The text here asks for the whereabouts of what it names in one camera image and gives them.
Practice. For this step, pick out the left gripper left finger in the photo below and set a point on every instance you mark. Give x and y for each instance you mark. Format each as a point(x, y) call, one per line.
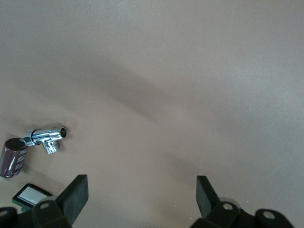
point(74, 197)

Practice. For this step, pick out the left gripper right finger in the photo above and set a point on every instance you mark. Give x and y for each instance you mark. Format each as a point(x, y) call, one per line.
point(205, 197)

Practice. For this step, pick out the square white push button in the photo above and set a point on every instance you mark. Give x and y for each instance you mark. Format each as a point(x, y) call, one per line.
point(32, 196)

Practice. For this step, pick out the chrome valve fitting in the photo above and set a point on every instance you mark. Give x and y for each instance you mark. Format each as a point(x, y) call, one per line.
point(46, 135)

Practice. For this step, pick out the dark brown capacitor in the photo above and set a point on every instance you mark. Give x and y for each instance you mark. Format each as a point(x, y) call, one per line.
point(13, 158)

